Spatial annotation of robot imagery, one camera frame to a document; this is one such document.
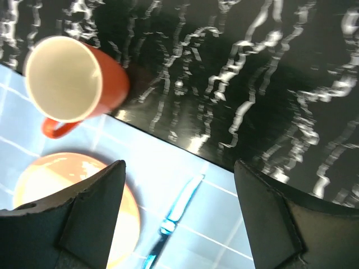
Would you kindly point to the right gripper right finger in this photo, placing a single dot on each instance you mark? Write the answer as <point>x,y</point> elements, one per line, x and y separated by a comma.
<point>288,228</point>

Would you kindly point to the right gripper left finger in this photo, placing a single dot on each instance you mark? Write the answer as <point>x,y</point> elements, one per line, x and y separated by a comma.
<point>72,228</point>

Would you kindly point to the pink and cream plate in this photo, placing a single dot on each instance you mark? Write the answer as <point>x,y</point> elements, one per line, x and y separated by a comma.
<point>52,173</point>

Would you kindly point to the blue checked cloth napkin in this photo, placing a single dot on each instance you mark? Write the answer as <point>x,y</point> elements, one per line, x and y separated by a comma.
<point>211,233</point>

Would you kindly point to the blue plastic knife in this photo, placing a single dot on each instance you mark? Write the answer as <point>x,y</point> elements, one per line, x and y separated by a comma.
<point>173,217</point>

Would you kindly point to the orange ceramic mug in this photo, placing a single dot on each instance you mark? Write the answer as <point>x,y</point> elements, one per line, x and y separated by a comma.
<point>69,81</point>

